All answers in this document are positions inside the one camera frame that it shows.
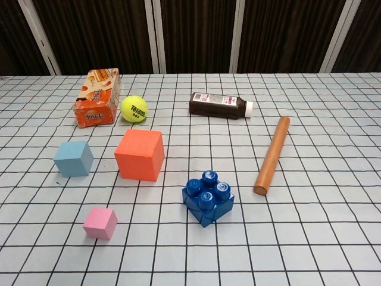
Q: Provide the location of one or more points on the light blue foam cube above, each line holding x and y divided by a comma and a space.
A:
73, 158

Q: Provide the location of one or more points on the small pink foam cube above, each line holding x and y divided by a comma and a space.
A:
99, 223

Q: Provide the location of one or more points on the brown bottle white cap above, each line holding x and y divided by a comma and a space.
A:
214, 105

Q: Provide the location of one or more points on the yellow tennis ball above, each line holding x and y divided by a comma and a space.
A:
134, 108

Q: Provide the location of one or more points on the white partition frame post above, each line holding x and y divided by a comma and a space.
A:
40, 35
238, 35
157, 35
340, 35

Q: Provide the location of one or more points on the white black checkered tablecloth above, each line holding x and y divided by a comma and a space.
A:
268, 238

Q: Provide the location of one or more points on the dark blue studded brick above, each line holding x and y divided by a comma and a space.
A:
208, 205

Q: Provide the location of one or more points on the wooden cylinder rod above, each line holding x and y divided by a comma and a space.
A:
272, 156

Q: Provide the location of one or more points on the large orange foam cube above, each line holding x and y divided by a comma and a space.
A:
137, 158

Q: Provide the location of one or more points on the orange snack box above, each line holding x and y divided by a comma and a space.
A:
95, 95

